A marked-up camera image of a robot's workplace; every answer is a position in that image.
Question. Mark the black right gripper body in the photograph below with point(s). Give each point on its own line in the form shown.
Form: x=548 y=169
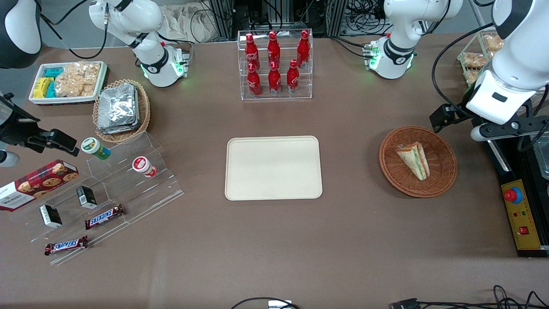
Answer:
x=17 y=128

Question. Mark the triangle sandwich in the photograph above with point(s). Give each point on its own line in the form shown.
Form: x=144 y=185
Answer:
x=414 y=161

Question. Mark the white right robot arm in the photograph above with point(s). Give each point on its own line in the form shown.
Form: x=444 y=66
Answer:
x=128 y=19

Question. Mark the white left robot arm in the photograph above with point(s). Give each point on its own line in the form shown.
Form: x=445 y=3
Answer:
x=519 y=56

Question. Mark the white rectangular snack tray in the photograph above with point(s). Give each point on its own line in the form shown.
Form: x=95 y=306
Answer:
x=36 y=99

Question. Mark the brown round wicker basket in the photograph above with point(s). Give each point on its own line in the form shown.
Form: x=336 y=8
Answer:
x=441 y=171

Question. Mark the light oval wicker basket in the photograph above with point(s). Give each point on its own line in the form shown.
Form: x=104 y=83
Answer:
x=143 y=107

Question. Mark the beige plastic serving tray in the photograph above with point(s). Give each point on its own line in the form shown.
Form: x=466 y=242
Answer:
x=273 y=168

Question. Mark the green lidded snack cup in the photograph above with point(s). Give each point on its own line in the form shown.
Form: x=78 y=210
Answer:
x=93 y=146

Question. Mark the clear metal-rimmed container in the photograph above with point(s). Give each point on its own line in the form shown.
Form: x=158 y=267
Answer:
x=541 y=159

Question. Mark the clear bagged fried snack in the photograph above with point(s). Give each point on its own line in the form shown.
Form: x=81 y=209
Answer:
x=472 y=76
x=474 y=59
x=492 y=42

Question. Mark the red tartan cookie box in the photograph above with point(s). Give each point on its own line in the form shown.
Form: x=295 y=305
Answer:
x=34 y=184

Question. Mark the black control box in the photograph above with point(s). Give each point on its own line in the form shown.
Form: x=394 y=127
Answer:
x=510 y=167

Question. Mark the yellow snack pack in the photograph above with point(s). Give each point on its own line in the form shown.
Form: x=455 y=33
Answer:
x=40 y=87

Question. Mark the teal snack pack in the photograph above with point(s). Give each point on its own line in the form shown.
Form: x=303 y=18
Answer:
x=51 y=90
x=54 y=72

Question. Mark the silver foil packet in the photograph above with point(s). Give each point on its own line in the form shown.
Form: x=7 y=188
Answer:
x=118 y=105
x=116 y=130

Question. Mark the small black carton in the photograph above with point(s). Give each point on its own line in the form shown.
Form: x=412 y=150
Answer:
x=86 y=196
x=50 y=216

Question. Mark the clear bag of crackers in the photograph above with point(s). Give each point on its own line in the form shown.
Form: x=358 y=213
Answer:
x=77 y=79

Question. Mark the red emergency stop button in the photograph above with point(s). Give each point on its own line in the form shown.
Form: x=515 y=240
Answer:
x=512 y=195

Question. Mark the red lidded snack cup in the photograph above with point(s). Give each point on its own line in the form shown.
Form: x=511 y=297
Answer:
x=142 y=165

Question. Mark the brown Snickers bar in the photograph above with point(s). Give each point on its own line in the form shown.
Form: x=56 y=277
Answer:
x=65 y=245
x=104 y=216

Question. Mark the yellow control panel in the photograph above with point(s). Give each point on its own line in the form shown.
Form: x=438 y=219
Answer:
x=521 y=214

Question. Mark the clear acrylic step display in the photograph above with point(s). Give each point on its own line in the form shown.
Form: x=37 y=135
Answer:
x=141 y=197

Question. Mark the red cola bottle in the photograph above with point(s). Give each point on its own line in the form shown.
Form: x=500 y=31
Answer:
x=251 y=50
x=254 y=82
x=273 y=49
x=303 y=49
x=274 y=80
x=293 y=78

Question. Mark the clear acrylic bottle rack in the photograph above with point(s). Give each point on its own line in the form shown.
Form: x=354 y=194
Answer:
x=283 y=96

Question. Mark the beige crumpled cloth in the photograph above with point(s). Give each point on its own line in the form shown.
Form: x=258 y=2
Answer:
x=188 y=21

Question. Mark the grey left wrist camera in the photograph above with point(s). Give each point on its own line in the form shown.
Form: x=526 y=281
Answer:
x=478 y=134

